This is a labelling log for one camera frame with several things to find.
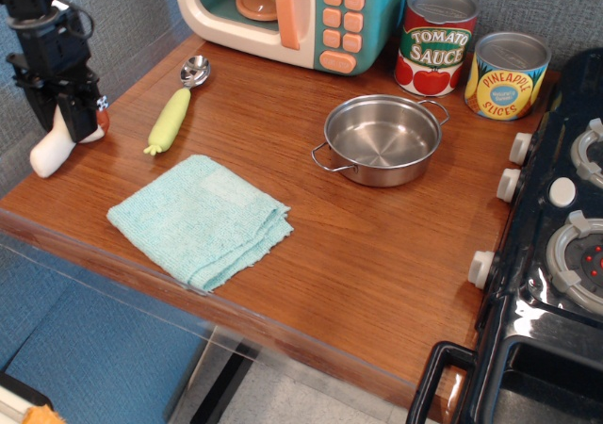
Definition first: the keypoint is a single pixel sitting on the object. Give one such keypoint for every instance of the white brown plush mushroom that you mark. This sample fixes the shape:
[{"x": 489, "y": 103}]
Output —
[{"x": 56, "y": 147}]

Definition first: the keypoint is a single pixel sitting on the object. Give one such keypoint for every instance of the toy teal microwave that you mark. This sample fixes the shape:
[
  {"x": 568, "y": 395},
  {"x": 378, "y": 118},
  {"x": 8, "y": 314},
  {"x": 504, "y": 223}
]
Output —
[{"x": 344, "y": 37}]

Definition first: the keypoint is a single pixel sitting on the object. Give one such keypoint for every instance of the tomato sauce can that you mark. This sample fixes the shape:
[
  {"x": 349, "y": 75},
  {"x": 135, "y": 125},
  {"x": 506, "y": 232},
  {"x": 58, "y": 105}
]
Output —
[{"x": 434, "y": 38}]

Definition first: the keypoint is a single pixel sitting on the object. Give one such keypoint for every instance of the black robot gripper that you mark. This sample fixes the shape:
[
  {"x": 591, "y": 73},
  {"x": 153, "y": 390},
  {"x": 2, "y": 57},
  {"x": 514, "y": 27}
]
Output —
[{"x": 52, "y": 70}]

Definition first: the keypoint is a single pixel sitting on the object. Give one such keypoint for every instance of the small steel pot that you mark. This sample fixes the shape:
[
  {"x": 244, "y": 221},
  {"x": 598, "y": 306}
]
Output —
[{"x": 381, "y": 141}]

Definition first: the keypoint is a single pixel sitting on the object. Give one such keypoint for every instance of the orange fuzzy object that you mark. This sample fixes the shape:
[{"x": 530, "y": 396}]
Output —
[{"x": 42, "y": 415}]

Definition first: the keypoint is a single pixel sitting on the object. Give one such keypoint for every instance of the light blue folded rag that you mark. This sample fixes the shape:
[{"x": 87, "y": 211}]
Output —
[{"x": 202, "y": 223}]

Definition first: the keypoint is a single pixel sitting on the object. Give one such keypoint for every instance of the black toy stove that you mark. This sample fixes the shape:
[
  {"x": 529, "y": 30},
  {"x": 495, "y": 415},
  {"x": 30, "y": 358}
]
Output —
[{"x": 538, "y": 356}]

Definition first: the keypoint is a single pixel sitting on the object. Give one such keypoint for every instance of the pineapple slices can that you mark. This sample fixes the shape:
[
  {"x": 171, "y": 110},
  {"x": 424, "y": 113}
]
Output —
[{"x": 506, "y": 74}]

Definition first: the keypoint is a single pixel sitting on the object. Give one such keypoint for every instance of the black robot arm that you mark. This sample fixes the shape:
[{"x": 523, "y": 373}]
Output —
[{"x": 25, "y": 9}]

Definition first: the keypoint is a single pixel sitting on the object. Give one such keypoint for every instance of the green handled metal spoon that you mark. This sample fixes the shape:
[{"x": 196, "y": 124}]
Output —
[{"x": 194, "y": 72}]

